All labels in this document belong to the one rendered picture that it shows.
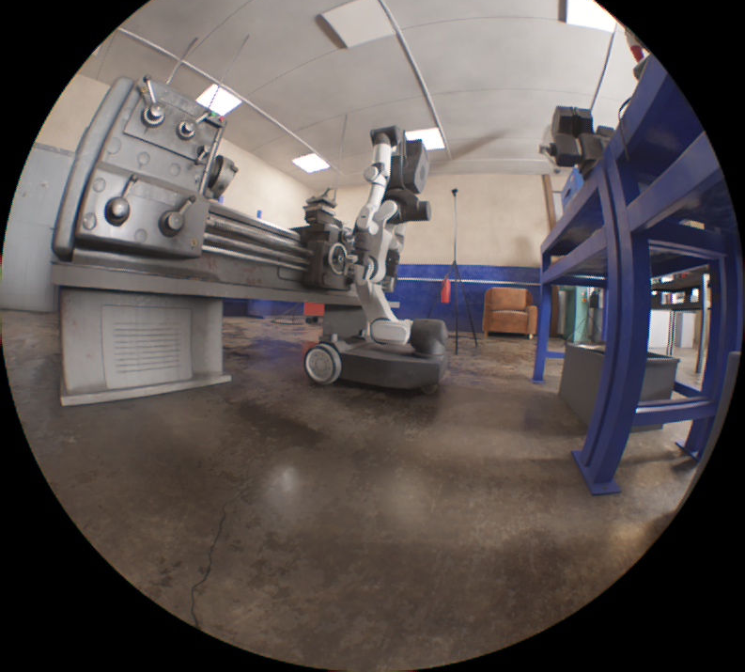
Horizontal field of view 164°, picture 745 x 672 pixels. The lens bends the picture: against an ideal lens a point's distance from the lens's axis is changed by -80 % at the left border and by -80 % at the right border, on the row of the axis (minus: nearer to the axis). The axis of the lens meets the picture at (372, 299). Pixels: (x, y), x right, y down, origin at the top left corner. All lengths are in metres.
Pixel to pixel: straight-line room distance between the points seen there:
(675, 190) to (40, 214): 4.87
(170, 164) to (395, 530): 1.38
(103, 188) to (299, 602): 1.10
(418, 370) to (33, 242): 4.56
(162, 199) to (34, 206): 3.61
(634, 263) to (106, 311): 1.52
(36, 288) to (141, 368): 3.40
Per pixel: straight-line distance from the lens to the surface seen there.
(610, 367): 0.76
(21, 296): 4.44
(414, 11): 3.30
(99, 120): 1.26
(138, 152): 1.23
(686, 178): 0.53
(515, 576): 0.52
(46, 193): 4.53
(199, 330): 1.21
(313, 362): 1.32
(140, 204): 1.03
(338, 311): 2.73
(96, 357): 1.10
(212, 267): 1.32
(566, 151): 0.93
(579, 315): 4.59
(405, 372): 1.19
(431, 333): 1.27
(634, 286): 0.68
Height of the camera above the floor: 0.41
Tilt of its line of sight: 1 degrees up
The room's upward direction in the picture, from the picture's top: 4 degrees clockwise
